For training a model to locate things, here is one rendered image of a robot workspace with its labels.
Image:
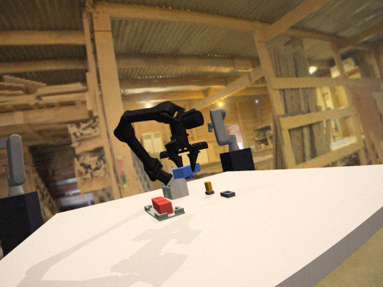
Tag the orange block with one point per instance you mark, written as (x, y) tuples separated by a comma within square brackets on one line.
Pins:
[(208, 186)]

